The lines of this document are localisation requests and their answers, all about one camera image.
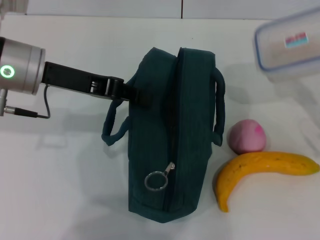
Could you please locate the clear blue-rimmed lunch box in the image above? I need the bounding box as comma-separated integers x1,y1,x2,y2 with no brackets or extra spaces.
254,6,320,84

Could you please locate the yellow banana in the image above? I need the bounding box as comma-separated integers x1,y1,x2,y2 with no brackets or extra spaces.
215,151,320,213

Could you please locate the dark teal fabric lunch bag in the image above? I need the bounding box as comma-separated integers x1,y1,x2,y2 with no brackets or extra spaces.
101,46,227,224

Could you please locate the pink peach toy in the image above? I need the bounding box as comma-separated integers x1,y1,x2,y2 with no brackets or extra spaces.
228,119,267,155

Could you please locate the metal zipper pull ring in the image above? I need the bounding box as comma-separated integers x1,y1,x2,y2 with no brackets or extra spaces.
144,161,176,193

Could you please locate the left arm cable with plug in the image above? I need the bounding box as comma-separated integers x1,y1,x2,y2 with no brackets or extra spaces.
0,84,51,119

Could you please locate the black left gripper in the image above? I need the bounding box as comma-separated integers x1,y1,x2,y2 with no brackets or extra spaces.
41,60,154,108

